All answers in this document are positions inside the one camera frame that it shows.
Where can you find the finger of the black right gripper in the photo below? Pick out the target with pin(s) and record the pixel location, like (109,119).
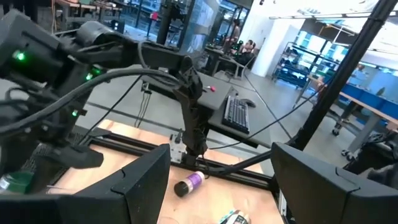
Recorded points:
(77,157)

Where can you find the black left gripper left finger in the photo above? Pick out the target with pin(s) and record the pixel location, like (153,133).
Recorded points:
(109,202)

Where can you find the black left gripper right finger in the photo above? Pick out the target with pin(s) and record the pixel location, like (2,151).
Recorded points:
(326,199)

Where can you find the purple label spice jar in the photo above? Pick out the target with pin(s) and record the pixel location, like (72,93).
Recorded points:
(192,182)

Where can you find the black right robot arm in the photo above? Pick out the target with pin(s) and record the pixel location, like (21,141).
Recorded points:
(155,59)

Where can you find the black office chair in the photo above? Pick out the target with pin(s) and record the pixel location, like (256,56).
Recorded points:
(373,155)

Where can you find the grey metal mounting plate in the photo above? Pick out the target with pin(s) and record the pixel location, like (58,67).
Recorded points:
(177,149)

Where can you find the dark grey desk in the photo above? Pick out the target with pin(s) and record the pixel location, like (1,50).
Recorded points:
(261,124)

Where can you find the wooden workbench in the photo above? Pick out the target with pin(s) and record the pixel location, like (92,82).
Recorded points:
(367,105)

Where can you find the teal patterned strip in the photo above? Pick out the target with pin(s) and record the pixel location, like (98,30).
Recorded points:
(225,215)

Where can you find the backlit keyboard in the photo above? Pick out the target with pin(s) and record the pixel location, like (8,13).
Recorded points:
(236,115)

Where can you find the grey computer mouse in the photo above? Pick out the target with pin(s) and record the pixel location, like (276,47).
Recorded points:
(248,103)

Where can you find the person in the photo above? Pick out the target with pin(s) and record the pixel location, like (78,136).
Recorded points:
(235,31)
(245,53)
(359,74)

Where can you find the metal shelving rack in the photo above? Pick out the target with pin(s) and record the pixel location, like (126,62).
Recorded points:
(298,65)

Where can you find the small red object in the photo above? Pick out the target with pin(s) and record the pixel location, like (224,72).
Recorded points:
(213,89)

